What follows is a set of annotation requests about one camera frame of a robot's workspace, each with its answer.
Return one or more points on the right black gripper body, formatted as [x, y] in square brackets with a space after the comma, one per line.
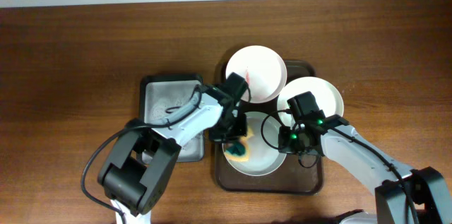
[291, 140]

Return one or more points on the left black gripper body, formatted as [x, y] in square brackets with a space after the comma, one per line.
[236, 128]

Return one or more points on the green and yellow sponge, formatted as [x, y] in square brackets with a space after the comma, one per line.
[238, 150]

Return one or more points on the large white stained plate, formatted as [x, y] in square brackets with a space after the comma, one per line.
[326, 94]

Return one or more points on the pale blue-white plate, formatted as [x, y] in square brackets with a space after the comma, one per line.
[263, 159]

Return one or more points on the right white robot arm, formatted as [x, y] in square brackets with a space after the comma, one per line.
[402, 193]

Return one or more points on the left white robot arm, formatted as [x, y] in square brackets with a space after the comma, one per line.
[140, 163]

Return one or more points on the small black soapy tray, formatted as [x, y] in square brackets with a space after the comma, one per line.
[160, 92]

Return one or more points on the pink stained plate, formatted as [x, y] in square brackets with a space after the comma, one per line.
[262, 68]

